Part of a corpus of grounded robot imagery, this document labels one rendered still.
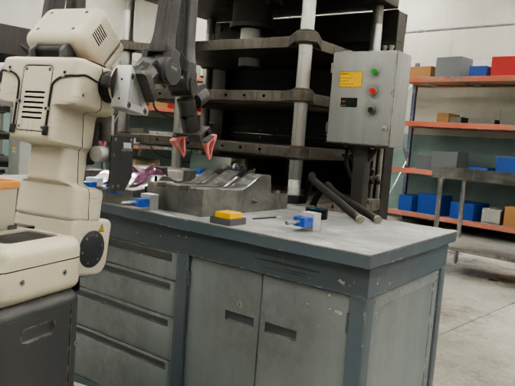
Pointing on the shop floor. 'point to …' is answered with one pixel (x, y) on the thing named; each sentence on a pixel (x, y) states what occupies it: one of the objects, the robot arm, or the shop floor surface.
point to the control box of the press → (367, 109)
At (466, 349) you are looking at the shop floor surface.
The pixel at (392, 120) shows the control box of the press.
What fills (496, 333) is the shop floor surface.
